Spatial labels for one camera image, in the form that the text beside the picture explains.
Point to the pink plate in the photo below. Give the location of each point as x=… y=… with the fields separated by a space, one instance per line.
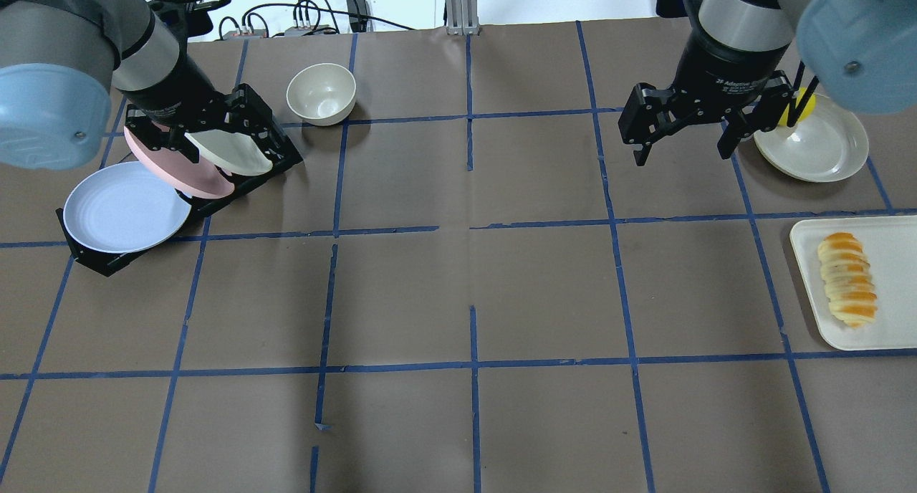
x=201 y=179

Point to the white rectangular tray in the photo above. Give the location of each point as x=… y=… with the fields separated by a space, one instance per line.
x=890 y=244

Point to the black power adapter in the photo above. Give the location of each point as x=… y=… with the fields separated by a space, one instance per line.
x=358 y=15

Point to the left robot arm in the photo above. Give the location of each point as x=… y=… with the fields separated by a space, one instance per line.
x=61 y=58

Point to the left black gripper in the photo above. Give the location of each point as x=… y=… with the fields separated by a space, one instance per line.
x=170 y=92

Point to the aluminium frame post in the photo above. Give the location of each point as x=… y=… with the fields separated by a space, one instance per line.
x=461 y=17

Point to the cream bowl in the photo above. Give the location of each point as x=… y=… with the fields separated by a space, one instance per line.
x=323 y=94

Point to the cream plate in rack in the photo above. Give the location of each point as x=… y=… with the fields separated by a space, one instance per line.
x=235 y=153

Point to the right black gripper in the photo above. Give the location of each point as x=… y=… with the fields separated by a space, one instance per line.
x=723 y=70

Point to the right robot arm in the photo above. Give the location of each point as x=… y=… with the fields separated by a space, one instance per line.
x=861 y=51

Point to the cream plate with lemon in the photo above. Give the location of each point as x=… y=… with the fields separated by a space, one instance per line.
x=828 y=145

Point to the blue plate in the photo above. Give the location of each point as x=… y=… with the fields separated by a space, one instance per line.
x=122 y=209

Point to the yellow lemon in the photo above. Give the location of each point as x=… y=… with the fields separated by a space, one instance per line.
x=800 y=106

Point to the black dish rack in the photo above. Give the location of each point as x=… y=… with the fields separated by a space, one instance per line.
x=108 y=264

